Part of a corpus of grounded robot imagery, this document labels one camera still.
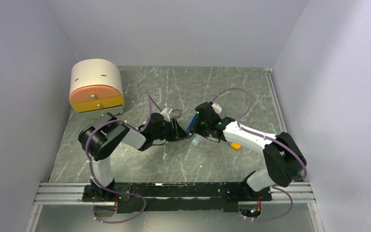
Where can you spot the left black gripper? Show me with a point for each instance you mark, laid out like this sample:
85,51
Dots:
177,133

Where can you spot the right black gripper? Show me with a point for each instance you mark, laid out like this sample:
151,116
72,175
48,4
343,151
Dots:
199,131

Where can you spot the blue stapler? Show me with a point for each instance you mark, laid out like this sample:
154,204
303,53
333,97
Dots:
191,125

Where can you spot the staple tray with staples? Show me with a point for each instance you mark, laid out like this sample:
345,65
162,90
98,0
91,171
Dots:
176,113

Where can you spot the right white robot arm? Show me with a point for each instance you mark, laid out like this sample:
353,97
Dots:
283,159

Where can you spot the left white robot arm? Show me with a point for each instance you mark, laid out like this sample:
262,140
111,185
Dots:
102,137

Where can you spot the light blue eraser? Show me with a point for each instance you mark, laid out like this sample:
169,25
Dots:
196,140

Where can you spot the orange yellow block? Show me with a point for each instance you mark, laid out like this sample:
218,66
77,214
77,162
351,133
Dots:
235,146

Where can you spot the beige drawer cabinet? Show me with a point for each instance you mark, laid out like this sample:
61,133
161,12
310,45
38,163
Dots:
96,87

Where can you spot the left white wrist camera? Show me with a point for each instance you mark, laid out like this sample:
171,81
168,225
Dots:
166,113

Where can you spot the aluminium side rail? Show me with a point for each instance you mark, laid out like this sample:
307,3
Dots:
276,103

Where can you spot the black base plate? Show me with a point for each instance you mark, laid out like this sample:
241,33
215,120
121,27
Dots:
132,197

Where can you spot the aluminium front rail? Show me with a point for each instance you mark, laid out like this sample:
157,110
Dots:
72,193

